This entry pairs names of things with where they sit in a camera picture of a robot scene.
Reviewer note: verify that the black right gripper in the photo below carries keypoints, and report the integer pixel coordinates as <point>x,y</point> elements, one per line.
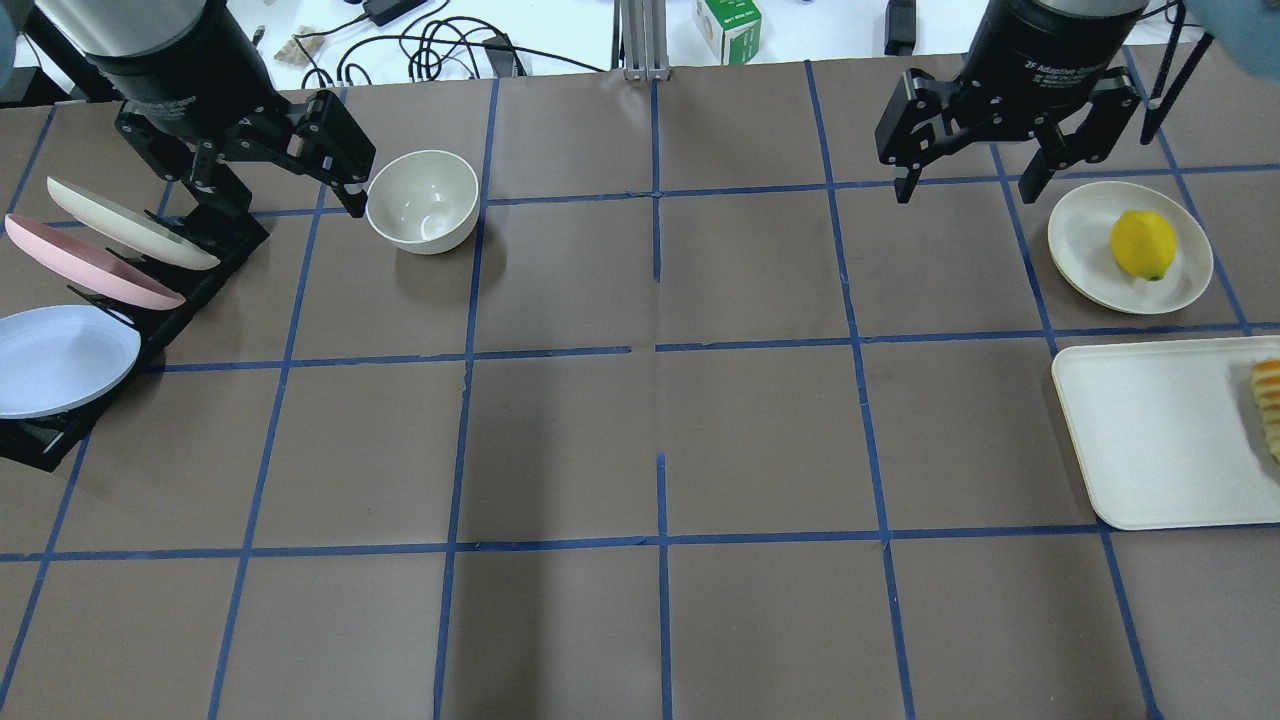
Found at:
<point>1050,52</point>

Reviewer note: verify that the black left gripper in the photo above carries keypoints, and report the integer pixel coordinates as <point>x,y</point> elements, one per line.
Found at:
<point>172,62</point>

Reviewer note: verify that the white ceramic bowl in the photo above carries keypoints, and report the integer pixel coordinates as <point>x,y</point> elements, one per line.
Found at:
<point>427,202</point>

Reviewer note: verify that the yellow lemon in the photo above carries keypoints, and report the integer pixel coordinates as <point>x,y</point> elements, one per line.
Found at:
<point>1144,244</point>

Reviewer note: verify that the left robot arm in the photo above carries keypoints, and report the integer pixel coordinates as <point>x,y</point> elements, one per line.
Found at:
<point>89,24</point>

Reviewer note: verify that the cream round plate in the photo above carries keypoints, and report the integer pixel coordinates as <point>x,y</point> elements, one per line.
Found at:
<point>1079,234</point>

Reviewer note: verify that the cream plate in rack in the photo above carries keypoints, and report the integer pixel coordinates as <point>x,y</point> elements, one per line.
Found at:
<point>126,226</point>

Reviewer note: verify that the black device on table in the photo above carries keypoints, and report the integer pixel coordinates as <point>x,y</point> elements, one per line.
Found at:
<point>900,27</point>

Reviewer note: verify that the pink plate in rack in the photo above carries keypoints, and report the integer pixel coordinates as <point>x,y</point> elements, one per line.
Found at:
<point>89,266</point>

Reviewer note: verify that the black power adapter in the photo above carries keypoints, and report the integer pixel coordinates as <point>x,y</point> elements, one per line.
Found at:
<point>383,12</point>

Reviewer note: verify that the light blue plate in rack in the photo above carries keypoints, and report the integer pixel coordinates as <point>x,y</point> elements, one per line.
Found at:
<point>57,358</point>

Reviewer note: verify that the green white small box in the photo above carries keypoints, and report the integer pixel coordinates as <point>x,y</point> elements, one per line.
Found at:
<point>732,29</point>

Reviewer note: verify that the black plate rack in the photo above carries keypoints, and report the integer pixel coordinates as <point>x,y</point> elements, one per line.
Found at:
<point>43,442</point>

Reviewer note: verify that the white rectangular tray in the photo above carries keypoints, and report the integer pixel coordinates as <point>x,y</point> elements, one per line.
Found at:
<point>1167,434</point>

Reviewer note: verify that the sliced yellow bread loaf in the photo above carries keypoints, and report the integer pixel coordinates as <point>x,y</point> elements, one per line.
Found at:
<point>1265,394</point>

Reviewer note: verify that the aluminium frame post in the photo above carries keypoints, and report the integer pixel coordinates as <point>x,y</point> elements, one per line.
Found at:
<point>640,48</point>

